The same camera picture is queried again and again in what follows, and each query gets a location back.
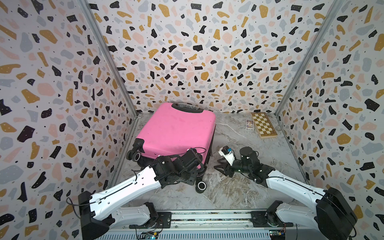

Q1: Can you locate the small playing card box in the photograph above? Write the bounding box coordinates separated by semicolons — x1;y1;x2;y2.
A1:
246;120;255;130

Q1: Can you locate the wooden chessboard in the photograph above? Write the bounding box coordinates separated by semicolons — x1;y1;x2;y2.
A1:
252;113;278;139

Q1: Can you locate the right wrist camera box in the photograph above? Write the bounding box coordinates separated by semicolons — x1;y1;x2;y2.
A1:
219;146;236;166

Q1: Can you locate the pink hard-shell suitcase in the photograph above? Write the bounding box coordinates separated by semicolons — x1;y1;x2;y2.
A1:
126;103;216;194

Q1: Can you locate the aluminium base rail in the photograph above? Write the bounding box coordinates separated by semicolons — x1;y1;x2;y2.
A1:
80;208;334;240

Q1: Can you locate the left aluminium corner post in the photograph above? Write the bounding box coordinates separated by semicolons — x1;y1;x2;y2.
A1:
78;0;138;119

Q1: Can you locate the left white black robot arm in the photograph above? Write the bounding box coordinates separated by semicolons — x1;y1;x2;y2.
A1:
66;149;204;240

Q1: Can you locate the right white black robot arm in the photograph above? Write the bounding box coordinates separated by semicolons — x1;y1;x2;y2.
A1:
214;146;357;240

